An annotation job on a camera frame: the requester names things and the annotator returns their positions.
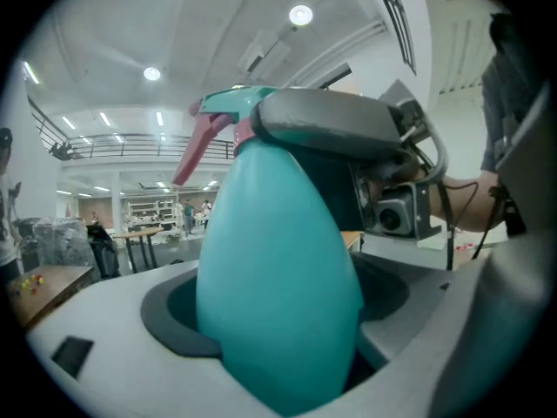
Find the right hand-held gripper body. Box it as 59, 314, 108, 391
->
349, 78, 450, 240

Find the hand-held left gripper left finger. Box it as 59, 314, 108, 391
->
25, 260, 279, 418

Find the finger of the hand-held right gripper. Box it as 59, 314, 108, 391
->
250, 88, 404, 161
292, 145, 365, 233

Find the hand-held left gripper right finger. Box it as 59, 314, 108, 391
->
312, 250, 545, 418

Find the teal spray bottle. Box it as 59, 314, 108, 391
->
195, 138, 365, 418

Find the teal spray head pink trigger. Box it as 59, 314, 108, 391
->
171, 85, 288, 187

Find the person's right forearm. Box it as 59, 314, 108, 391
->
428, 173, 508, 234

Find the black chair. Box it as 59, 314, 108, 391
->
85, 224, 122, 279

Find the round wooden table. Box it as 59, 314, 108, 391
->
112, 226, 165, 274

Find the ceiling air conditioner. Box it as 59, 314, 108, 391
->
237, 28, 292, 76

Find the plastic-wrapped bundle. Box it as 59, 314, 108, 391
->
30, 216, 97, 270

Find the group of coloured beads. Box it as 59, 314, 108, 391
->
8, 273, 46, 296

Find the white shelving rack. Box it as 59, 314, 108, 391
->
125, 198, 180, 228

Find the black balcony railing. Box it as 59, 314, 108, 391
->
26, 96, 237, 161

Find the grey gripper camera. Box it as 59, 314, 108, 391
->
374, 188, 415, 237

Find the black cable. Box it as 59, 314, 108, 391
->
438, 184, 457, 272

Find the black wrist strap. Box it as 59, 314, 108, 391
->
472, 184, 527, 260

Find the black window frame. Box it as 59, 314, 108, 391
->
367, 0, 418, 77

